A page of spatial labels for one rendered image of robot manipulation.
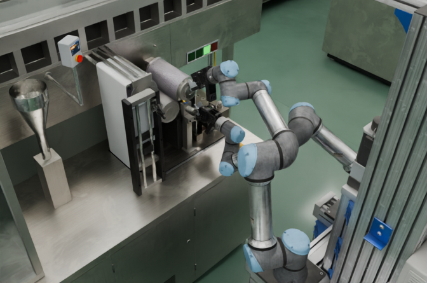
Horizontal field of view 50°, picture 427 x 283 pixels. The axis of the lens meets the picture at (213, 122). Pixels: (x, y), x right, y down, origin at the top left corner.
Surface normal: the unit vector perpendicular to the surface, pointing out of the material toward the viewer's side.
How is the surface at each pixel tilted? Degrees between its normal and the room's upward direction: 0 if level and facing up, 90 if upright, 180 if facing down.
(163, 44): 90
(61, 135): 90
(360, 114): 0
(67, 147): 90
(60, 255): 0
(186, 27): 90
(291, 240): 8
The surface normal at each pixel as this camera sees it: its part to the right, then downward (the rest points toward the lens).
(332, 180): 0.02, -0.78
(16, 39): 0.69, 0.47
